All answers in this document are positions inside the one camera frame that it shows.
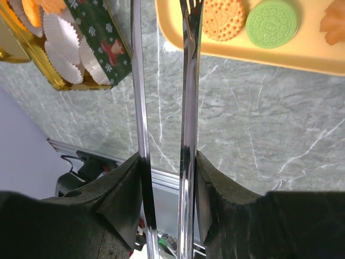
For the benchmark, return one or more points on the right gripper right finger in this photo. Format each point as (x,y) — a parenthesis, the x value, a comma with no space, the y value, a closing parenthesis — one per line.
(235,222)

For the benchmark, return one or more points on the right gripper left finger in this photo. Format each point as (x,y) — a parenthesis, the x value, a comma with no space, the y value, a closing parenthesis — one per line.
(97,220)

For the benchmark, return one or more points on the metal serving tongs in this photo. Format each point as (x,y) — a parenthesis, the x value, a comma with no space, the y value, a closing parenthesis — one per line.
(192,12)

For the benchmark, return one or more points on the orange shaped cookie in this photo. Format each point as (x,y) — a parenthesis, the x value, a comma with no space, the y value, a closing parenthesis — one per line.
(32,11)

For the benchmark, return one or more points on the white paper cup bottom-right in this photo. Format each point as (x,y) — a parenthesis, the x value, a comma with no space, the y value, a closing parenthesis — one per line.
(91,64)

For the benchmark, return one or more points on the white paper cup bottom-left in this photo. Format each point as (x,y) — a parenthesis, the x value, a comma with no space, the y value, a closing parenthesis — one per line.
(74,74)

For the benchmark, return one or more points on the green cookie tin box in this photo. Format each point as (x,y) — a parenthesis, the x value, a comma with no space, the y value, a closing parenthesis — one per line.
(92,20)

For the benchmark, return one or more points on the white paper cup centre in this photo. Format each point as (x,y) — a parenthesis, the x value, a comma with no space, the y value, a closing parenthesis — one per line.
(62,36)

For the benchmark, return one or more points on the green round cookie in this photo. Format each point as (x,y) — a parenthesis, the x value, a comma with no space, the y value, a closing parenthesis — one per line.
(271,24)

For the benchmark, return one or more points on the round orange biscuit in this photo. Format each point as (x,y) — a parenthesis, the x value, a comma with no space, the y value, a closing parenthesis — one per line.
(223,19)

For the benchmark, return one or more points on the flower shaped butter cookie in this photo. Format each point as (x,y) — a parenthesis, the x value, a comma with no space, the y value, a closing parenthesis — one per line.
(333,23)

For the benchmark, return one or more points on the white paper cup top-left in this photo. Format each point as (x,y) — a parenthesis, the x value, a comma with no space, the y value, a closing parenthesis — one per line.
(19,12)

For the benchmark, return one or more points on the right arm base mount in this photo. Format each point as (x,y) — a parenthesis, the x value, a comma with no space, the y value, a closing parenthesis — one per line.
(85,168)

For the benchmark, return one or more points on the aluminium mounting rail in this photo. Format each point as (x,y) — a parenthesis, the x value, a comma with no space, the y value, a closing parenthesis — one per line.
(165,187)

